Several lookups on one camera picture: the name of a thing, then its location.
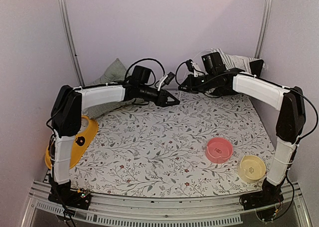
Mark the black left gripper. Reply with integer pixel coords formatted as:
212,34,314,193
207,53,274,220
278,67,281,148
140,84,181,107

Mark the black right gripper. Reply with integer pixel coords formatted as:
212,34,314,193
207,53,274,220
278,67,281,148
179,72,216,94

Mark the green striped pet tent fabric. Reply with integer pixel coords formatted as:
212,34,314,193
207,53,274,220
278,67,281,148
199,47,267,75

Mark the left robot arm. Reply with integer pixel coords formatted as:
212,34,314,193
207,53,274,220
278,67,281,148
46,65,180,204

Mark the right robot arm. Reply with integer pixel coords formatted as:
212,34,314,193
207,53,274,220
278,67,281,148
177,49,306,205

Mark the pink pet bowl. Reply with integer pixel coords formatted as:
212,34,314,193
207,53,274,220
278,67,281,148
205,137,233,164

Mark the cream pet bowl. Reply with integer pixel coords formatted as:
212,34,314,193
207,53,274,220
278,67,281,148
238,155,266,184

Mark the green checkered cushion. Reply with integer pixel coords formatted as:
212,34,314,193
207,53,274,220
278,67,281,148
86,57,130,119

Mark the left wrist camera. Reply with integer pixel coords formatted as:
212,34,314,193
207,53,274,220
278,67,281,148
157,72,175,91

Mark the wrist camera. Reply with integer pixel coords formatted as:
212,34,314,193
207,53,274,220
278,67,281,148
157,72,175,91
185,59,205,77

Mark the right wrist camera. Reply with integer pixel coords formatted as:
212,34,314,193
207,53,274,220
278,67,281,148
185,59,205,77

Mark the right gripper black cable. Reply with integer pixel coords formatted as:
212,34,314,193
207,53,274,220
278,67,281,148
175,61,225,95

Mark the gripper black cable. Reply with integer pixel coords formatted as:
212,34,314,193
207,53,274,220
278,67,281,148
175,61,225,95
124,58,166,88

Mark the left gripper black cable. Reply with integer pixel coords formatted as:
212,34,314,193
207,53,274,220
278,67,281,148
124,58,166,88

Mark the right aluminium corner post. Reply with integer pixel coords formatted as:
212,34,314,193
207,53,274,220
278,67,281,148
254,0,273,58

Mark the aluminium corner post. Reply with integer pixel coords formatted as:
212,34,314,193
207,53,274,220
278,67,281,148
254,0,273,58
58,0,85,87

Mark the front aluminium rail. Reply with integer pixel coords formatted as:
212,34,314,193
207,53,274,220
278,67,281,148
21,181,312,227

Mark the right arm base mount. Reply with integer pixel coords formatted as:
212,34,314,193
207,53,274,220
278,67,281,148
239,179,284,210

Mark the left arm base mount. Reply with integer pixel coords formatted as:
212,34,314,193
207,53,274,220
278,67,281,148
48,181,92,210

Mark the left aluminium corner post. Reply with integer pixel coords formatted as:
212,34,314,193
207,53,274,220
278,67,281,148
58,0,85,87

